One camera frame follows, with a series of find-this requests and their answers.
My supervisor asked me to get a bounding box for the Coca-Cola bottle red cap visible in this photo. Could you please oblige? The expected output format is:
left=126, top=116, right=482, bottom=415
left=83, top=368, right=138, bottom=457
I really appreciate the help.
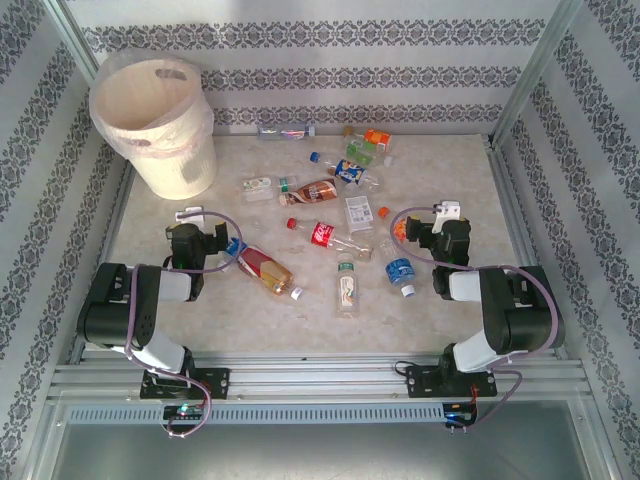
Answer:
left=285, top=216, right=375, bottom=264

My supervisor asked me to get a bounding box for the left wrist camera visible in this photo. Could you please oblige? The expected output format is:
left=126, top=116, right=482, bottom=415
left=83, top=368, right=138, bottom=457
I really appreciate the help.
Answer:
left=174, top=206, right=207, bottom=225

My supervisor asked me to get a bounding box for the cream plastic waste bin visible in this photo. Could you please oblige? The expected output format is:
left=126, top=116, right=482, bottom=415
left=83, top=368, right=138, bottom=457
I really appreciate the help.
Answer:
left=89, top=51, right=220, bottom=201

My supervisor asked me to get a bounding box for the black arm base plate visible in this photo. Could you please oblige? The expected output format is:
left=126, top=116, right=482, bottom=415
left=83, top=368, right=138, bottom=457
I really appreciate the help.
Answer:
left=404, top=363, right=499, bottom=400
left=139, top=366, right=232, bottom=401

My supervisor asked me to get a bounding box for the clear Ganten water bottle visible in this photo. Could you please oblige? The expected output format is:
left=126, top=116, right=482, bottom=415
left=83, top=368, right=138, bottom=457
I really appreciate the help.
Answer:
left=257, top=123, right=318, bottom=142

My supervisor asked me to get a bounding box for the green label bottle white cap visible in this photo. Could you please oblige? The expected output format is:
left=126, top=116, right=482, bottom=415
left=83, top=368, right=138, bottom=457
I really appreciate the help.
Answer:
left=344, top=141, right=395, bottom=169

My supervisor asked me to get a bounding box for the clear bottle floral label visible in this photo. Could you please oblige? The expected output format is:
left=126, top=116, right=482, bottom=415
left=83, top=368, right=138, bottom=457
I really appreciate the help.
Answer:
left=242, top=174, right=301, bottom=202

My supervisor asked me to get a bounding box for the tall bottle white green label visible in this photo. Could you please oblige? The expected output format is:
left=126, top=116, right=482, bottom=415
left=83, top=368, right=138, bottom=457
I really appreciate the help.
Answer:
left=334, top=253, right=363, bottom=320

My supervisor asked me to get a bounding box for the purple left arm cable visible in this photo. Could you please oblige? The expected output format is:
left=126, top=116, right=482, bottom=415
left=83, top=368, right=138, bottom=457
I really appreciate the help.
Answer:
left=124, top=210, right=246, bottom=440

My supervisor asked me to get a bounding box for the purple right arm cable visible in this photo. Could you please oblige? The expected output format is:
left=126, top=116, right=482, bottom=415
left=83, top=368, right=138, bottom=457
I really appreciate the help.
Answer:
left=389, top=202, right=559, bottom=431

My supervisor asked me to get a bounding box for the blue label bottle white cap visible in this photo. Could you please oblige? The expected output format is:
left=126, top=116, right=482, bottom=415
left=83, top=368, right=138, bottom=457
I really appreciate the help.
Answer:
left=380, top=238, right=419, bottom=299

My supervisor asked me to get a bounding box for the clear bottle white square label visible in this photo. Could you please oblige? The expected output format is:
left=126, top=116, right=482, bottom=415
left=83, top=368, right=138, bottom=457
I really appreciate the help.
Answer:
left=343, top=195, right=377, bottom=235

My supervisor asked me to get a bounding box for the Pepsi bottle blue cap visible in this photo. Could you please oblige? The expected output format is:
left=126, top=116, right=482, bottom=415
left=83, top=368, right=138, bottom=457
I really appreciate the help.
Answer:
left=309, top=151, right=382, bottom=192

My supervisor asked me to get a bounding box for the aluminium side rail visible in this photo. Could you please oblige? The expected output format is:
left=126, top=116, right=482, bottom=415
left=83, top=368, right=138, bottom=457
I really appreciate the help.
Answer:
left=68, top=159, right=136, bottom=365
left=485, top=142, right=569, bottom=361

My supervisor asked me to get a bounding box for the grey metal panel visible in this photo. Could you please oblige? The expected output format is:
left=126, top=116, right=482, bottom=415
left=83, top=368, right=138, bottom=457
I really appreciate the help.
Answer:
left=49, top=423, right=609, bottom=480

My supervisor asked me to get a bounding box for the small circuit board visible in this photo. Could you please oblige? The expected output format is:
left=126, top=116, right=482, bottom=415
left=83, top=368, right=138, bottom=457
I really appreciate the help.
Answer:
left=442, top=401, right=479, bottom=430
left=160, top=402, right=207, bottom=422

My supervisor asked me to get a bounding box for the aluminium mounting rail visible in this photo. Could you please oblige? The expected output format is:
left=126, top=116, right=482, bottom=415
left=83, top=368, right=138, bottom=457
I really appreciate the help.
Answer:
left=47, top=348, right=589, bottom=404

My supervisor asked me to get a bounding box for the red label tea bottle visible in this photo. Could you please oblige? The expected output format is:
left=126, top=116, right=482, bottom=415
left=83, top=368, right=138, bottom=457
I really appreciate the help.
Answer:
left=224, top=238, right=306, bottom=301

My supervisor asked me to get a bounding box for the aluminium frame post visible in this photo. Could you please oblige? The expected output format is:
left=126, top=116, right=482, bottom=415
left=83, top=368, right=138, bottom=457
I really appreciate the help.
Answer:
left=488, top=0, right=585, bottom=149
left=42, top=0, right=104, bottom=94

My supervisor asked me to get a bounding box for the translucent plastic bin liner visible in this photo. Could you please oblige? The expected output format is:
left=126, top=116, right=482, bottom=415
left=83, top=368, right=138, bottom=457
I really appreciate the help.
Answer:
left=88, top=49, right=216, bottom=162

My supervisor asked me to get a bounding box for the grey slotted cable duct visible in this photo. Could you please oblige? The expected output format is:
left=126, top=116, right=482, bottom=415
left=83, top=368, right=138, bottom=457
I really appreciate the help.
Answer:
left=66, top=403, right=448, bottom=425

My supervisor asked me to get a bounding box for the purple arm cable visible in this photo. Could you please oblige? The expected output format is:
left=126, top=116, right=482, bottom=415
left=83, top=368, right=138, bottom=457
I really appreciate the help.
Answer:
left=124, top=210, right=246, bottom=440
left=389, top=202, right=559, bottom=431

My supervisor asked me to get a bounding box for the brown Nescafe coffee bottle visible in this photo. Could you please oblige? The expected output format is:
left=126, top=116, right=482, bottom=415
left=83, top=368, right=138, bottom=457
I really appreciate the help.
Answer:
left=278, top=178, right=340, bottom=208

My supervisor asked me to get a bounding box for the orange cap soda bottle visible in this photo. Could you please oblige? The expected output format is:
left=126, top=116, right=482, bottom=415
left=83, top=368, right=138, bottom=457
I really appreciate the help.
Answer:
left=377, top=206, right=412, bottom=245

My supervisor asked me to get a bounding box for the orange label juice bottle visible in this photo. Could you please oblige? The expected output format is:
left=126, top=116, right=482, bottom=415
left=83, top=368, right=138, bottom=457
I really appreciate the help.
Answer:
left=342, top=126, right=394, bottom=152

